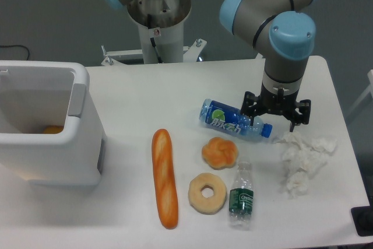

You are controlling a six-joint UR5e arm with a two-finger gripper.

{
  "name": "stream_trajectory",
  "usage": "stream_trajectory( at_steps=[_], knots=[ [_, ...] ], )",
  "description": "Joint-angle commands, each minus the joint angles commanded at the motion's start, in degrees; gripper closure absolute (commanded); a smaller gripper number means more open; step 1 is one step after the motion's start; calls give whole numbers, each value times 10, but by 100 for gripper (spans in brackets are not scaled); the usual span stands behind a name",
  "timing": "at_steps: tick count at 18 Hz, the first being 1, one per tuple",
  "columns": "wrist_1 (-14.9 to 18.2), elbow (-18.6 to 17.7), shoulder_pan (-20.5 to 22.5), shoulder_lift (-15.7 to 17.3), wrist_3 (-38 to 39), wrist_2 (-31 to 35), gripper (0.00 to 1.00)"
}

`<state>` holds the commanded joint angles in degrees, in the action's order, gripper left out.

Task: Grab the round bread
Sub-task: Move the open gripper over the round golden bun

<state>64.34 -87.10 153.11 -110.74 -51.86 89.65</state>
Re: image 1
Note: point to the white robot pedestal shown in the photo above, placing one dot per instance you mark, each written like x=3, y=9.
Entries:
x=161, y=32

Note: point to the clear green-label water bottle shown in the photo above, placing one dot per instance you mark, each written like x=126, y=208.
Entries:
x=241, y=197

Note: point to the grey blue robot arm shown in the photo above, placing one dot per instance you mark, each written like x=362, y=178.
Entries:
x=277, y=29

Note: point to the white furniture at right edge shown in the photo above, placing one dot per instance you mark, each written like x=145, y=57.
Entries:
x=361, y=101

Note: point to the blue drink bottle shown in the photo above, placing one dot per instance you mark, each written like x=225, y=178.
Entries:
x=227, y=119

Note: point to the crumpled white tissue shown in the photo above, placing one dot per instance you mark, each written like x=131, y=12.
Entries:
x=302, y=159

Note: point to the round knotted bread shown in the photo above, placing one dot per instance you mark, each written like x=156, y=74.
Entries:
x=220, y=153

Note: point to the ring shaped bread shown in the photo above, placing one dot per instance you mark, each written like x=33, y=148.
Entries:
x=207, y=193

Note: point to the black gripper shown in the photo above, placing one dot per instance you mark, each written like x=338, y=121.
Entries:
x=278, y=100

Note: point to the black device at table edge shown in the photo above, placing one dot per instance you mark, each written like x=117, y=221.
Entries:
x=362, y=218

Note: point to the long baguette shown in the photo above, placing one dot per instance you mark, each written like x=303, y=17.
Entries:
x=164, y=179

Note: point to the orange item inside bin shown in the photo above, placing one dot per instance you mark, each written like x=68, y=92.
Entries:
x=53, y=129

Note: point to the white storage bin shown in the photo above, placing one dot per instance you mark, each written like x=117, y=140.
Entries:
x=35, y=95

